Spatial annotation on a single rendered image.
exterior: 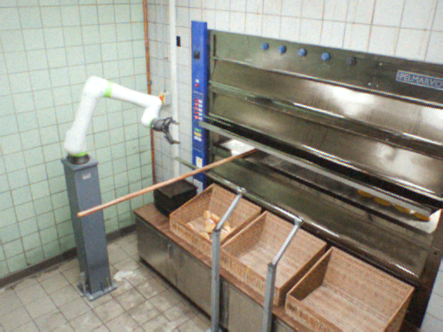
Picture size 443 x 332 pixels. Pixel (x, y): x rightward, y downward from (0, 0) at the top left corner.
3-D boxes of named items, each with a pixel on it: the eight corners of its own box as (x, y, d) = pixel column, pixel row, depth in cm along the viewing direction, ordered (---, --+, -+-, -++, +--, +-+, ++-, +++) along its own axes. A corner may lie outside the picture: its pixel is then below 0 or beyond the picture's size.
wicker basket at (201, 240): (213, 210, 360) (213, 182, 348) (260, 238, 322) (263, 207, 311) (168, 230, 329) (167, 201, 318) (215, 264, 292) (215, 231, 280)
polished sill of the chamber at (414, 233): (217, 148, 344) (217, 143, 342) (434, 241, 224) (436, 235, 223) (212, 150, 340) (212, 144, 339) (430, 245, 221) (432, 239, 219)
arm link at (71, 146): (60, 154, 272) (85, 81, 256) (63, 145, 287) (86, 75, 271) (79, 160, 277) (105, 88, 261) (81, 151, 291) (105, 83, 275)
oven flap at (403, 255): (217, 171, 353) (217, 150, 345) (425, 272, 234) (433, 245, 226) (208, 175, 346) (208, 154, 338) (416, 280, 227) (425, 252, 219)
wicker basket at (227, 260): (264, 239, 320) (266, 209, 309) (324, 275, 282) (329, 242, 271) (217, 264, 291) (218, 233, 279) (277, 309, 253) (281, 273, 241)
